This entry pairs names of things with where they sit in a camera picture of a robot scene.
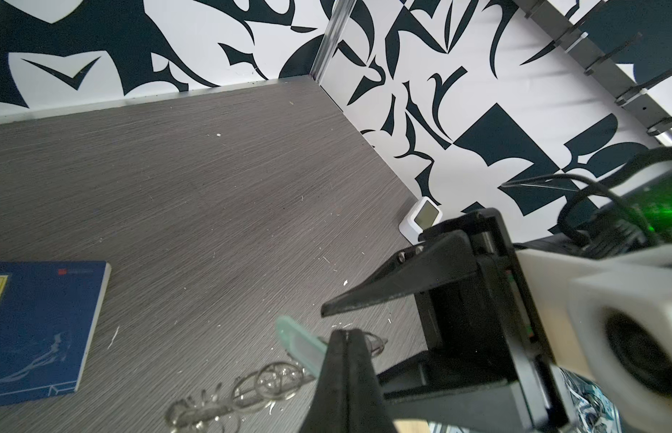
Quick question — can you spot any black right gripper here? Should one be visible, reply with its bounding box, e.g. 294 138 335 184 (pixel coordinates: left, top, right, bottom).
321 209 577 432

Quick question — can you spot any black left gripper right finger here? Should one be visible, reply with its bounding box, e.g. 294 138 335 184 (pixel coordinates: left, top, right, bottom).
346 329 396 432

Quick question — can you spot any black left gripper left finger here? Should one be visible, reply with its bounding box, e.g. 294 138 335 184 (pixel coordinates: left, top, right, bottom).
300 330 350 432

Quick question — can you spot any pale green key tag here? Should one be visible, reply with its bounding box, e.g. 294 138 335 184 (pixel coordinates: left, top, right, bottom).
274 316 328 377

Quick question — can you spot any single silver keyring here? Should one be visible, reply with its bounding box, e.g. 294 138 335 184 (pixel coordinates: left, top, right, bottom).
363 332 388 358

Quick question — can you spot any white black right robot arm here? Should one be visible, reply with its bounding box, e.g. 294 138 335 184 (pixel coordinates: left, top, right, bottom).
303 147 672 432

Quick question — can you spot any white digital scale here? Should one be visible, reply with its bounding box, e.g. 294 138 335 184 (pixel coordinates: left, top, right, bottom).
398 197 442 245

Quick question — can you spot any blue notebook with yellow label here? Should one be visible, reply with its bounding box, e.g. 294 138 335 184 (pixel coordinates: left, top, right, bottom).
0 261 112 407

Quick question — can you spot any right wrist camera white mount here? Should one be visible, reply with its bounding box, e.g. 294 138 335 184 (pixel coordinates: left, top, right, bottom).
517 245 672 432

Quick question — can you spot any black wall hook rail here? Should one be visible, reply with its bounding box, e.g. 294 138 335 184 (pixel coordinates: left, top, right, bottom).
517 1 672 145

